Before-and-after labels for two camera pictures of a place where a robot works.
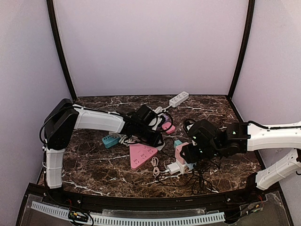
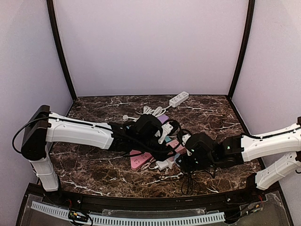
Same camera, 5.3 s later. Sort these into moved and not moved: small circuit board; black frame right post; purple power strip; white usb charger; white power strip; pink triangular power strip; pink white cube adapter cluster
Moved: purple power strip; white usb charger; pink white cube adapter cluster
Not moved: small circuit board; pink triangular power strip; white power strip; black frame right post
